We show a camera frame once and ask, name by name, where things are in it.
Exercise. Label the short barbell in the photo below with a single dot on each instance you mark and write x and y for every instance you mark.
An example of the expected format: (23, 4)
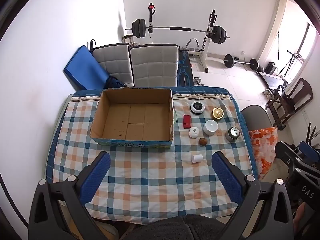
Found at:
(228, 60)

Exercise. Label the gold round container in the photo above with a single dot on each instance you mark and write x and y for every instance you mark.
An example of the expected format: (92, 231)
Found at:
(217, 113)

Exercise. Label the grey perforated round speaker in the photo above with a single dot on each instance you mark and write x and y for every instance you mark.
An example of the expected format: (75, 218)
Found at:
(233, 133)

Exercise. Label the black tripod stand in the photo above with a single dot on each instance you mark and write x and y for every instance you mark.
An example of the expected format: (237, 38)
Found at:
(291, 62)

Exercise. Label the red rectangular block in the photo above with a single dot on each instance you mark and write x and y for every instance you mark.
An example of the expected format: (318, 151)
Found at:
(186, 122)

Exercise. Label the small dumbbell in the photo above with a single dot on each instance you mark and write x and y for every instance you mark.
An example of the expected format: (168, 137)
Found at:
(198, 81)

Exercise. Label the barbell with black plates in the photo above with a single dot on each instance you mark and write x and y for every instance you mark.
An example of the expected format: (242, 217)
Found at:
(138, 28)

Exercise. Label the grey padded chair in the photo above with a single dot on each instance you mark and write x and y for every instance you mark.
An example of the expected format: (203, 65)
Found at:
(112, 62)
(153, 65)

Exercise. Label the small white cylinder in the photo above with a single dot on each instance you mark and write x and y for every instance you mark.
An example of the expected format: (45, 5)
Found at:
(197, 158)

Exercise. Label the white bench press rack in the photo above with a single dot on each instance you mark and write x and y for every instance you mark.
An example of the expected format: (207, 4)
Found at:
(208, 45)

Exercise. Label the blue folded mat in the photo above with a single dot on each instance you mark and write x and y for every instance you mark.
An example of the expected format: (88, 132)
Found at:
(85, 70)

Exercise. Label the small wooden stool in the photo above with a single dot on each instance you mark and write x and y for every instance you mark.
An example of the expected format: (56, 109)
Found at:
(127, 39)

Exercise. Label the plaid tablecloth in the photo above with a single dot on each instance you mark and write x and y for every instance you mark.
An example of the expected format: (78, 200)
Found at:
(150, 180)

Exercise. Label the dark low table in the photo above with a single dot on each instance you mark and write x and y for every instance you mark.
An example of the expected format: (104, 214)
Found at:
(272, 78)

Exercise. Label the window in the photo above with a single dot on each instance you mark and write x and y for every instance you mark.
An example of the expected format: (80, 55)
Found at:
(303, 45)

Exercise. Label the black weight bench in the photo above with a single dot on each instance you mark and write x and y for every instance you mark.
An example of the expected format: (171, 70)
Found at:
(185, 70)

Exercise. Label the dark blue cloth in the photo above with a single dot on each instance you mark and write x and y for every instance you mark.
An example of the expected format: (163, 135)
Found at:
(115, 83)

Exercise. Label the black speaker box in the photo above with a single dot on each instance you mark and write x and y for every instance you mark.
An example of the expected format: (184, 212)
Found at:
(271, 67)

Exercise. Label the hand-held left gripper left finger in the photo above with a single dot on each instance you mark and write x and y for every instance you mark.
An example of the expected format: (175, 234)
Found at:
(96, 177)

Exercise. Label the brown walnut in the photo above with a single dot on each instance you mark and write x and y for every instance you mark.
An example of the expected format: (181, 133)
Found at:
(203, 141)

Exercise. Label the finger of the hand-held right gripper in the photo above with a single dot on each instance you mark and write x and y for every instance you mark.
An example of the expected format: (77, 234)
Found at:
(308, 150)

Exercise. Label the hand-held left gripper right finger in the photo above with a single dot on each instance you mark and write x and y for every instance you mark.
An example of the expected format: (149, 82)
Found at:
(227, 177)

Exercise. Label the orange and white cloth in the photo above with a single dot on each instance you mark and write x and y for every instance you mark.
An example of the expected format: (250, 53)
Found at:
(263, 150)

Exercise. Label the beige seat cushion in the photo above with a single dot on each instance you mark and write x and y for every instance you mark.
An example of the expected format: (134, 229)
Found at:
(255, 117)

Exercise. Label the cardboard box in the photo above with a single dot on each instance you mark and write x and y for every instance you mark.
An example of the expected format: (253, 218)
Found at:
(130, 120)

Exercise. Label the white round device black top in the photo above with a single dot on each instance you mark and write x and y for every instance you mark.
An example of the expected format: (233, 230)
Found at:
(197, 107)

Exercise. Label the dark wooden chair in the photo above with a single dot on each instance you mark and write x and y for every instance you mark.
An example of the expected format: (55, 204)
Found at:
(300, 97)

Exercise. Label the white round puck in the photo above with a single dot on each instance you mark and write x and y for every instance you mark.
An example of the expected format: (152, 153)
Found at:
(210, 127)

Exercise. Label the dark fleece clothing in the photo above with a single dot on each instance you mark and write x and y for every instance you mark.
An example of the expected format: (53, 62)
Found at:
(172, 228)

